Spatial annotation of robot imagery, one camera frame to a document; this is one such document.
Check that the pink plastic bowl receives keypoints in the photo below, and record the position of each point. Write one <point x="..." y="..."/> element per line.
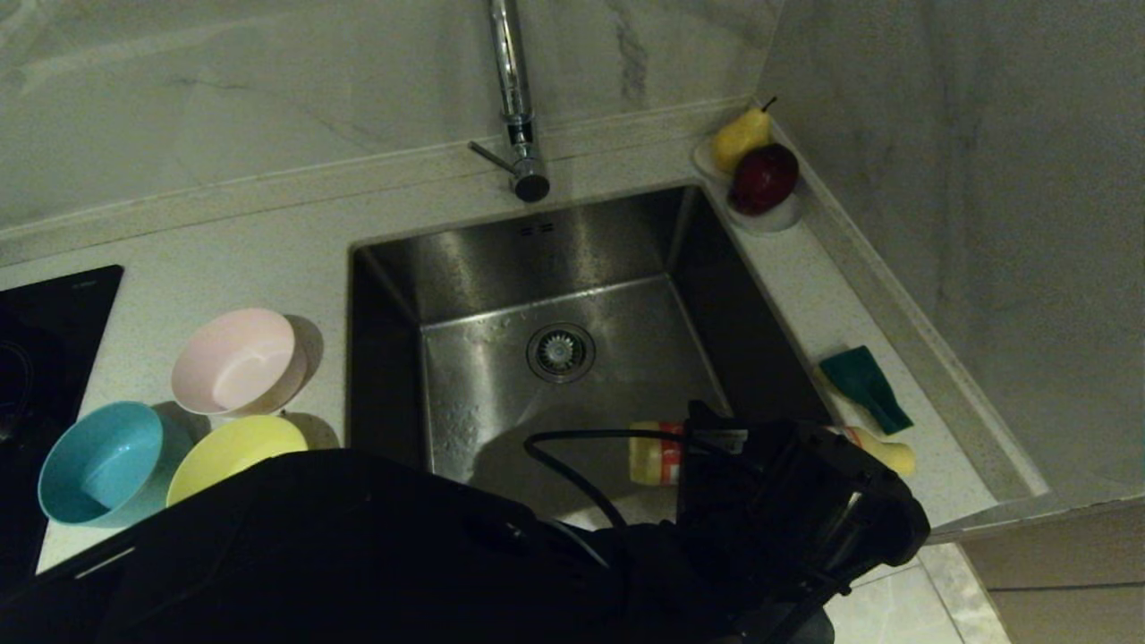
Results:
<point x="237" y="362"/>

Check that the blue plastic bowl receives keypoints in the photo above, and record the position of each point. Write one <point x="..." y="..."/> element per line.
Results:
<point x="98" y="465"/>

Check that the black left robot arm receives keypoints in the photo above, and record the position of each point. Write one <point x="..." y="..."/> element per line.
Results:
<point x="313" y="555"/>

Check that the chrome faucet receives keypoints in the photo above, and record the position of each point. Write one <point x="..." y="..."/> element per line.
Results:
<point x="512" y="80"/>

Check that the small white dish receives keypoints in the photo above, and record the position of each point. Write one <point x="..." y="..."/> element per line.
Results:
<point x="774" y="221"/>

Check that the yellow pear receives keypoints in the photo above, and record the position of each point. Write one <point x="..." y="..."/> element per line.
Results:
<point x="738" y="143"/>

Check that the orange label dish soap bottle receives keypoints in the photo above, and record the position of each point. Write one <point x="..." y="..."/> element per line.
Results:
<point x="653" y="456"/>

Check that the stainless steel sink basin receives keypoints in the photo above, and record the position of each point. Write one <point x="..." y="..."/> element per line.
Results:
<point x="626" y="295"/>

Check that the green and yellow sponge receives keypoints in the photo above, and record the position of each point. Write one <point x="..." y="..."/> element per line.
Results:
<point x="863" y="385"/>

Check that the dark red apple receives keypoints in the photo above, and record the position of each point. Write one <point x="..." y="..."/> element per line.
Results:
<point x="763" y="179"/>

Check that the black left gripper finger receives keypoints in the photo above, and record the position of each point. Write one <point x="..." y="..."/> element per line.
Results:
<point x="711" y="427"/>

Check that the yellow plastic bowl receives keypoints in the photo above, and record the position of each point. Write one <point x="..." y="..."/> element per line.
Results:
<point x="228" y="456"/>

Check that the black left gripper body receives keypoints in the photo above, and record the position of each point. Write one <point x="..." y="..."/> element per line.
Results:
<point x="796" y="510"/>

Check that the black induction cooktop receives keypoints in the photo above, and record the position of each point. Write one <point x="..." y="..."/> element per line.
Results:
<point x="45" y="358"/>

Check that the round metal drain strainer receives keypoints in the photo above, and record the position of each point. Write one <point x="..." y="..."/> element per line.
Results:
<point x="561" y="352"/>

